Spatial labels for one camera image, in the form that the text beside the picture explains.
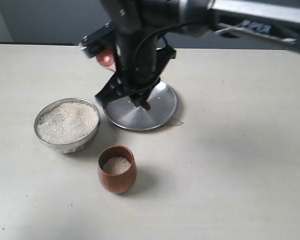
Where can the round steel plate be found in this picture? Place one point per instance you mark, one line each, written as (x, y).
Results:
(164, 104)

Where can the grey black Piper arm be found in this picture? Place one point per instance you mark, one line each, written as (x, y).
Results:
(274, 24)

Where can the dark red wooden spoon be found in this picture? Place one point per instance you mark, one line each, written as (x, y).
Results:
(106, 59)

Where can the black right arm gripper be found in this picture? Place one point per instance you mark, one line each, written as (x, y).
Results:
(137, 23)

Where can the steel bowl of rice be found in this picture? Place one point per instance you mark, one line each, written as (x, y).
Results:
(67, 125)

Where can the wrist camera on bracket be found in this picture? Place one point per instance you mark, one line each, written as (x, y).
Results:
(98, 41)

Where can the brown wooden cup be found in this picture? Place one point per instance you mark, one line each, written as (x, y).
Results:
(117, 170)

